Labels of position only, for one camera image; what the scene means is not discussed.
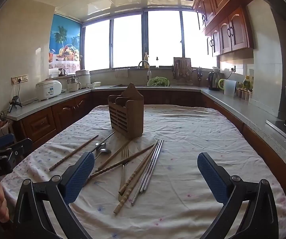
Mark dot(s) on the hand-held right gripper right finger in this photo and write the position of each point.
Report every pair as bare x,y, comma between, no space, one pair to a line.
212,179

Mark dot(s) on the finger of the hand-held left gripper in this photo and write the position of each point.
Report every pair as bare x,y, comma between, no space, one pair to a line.
4,140
20,149

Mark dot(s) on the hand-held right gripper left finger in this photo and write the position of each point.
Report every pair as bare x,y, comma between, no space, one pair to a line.
79,176

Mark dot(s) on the wooden chopstick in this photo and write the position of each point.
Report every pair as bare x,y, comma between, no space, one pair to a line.
73,153
123,161
138,169
133,186
113,155

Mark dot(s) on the wooden utensil holder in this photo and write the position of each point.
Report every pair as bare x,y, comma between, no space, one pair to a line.
126,119

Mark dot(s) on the wooden base cabinets with countertop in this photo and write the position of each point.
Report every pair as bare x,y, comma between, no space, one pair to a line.
40,123

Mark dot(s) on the metal spoon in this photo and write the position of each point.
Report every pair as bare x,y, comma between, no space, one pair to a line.
105,151
106,138

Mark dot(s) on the black device on tripod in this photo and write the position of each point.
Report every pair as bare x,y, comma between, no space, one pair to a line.
14,102

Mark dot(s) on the metal fork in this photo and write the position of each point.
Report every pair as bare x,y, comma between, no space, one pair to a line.
123,171

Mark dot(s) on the floral white tablecloth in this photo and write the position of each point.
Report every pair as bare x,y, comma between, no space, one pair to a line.
182,142

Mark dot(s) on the metal chopstick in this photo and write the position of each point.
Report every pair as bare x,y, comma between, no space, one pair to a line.
152,169
143,179
149,169

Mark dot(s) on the white rice cooker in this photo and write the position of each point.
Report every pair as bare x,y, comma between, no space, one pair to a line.
48,89

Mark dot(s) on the white storage box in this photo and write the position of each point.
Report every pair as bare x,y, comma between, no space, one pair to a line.
54,73

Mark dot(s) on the white juicer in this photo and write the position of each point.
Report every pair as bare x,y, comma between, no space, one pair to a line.
73,84

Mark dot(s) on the row of spice jars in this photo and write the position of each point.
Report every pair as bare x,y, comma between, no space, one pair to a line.
242,93

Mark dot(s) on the small white bowl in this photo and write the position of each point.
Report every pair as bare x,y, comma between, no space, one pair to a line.
91,85
97,84

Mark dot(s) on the translucent white cup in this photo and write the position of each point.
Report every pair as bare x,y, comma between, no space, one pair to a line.
229,87

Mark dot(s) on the steel cooking pot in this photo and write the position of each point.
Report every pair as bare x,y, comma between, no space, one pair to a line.
83,78

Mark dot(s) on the black electric kettle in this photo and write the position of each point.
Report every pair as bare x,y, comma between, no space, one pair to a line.
212,81

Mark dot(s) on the group of condiment bottles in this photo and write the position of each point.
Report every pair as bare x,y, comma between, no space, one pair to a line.
247,82

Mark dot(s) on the knife block rack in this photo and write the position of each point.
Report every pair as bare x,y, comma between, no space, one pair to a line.
182,77

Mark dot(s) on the beige towel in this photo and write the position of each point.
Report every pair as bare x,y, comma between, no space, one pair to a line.
121,73

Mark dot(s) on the green colander with vegetables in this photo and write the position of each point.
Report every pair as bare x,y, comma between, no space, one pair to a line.
158,81

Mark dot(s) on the tropical fruit print blind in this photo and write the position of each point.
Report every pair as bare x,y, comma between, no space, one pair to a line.
64,37

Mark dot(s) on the metal faucet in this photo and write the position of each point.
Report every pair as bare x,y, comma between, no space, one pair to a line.
145,66

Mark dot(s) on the yellow dish soap bottle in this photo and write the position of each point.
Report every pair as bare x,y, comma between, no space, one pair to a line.
146,56

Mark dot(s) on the kitchen window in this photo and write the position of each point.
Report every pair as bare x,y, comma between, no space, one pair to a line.
162,39

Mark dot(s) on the wooden upper cabinets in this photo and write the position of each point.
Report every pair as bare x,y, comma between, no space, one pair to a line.
229,17

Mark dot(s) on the triple wall socket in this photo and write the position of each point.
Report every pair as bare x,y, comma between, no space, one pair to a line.
19,79

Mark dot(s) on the wall socket with plug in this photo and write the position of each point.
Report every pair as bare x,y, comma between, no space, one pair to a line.
232,68

